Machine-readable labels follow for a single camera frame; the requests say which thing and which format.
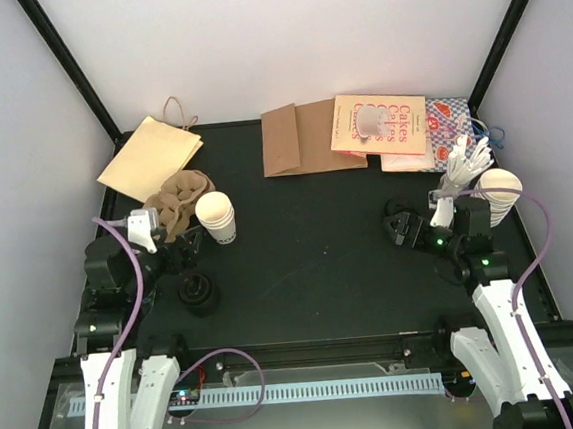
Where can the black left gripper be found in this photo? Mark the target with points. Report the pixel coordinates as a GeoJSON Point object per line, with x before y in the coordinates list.
{"type": "Point", "coordinates": [190, 257]}

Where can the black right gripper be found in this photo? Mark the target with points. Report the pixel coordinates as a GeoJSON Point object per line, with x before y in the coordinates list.
{"type": "Point", "coordinates": [417, 228]}

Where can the cake print paper bag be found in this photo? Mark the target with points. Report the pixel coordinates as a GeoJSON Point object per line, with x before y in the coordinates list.
{"type": "Point", "coordinates": [377, 124]}

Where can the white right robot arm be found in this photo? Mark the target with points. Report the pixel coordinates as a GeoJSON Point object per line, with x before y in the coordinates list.
{"type": "Point", "coordinates": [505, 357]}

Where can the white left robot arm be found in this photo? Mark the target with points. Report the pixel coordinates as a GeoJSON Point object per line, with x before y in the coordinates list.
{"type": "Point", "coordinates": [129, 380]}

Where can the white paper coffee cup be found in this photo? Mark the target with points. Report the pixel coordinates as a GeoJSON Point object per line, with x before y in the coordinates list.
{"type": "Point", "coordinates": [215, 213]}

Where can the black cup lid stack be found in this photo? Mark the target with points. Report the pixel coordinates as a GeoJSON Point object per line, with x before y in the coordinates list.
{"type": "Point", "coordinates": [403, 224]}

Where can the stack of black lids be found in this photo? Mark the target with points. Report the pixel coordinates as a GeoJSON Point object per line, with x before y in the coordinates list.
{"type": "Point", "coordinates": [199, 294]}

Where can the brown pulp cup carrier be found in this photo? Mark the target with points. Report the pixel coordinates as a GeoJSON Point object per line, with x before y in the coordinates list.
{"type": "Point", "coordinates": [176, 200]}

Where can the white paper bag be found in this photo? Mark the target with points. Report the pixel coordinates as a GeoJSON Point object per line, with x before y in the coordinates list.
{"type": "Point", "coordinates": [405, 163]}

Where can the white plastic cutlery bunch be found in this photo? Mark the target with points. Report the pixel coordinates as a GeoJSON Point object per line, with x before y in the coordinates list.
{"type": "Point", "coordinates": [461, 169]}

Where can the stack of paper cups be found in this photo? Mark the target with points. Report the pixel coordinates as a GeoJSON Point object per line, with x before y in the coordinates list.
{"type": "Point", "coordinates": [501, 189]}

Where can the red blue patterned bag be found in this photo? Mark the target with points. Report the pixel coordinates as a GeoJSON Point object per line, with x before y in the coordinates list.
{"type": "Point", "coordinates": [449, 118]}

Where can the brown kraft paper bag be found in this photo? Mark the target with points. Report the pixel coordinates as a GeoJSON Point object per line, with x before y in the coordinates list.
{"type": "Point", "coordinates": [297, 140]}

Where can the tan paper bag with handles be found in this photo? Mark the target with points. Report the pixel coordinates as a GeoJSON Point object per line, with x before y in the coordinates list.
{"type": "Point", "coordinates": [153, 153]}

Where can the white perforated front rail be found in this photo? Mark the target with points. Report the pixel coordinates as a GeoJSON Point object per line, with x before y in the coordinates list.
{"type": "Point", "coordinates": [299, 392]}

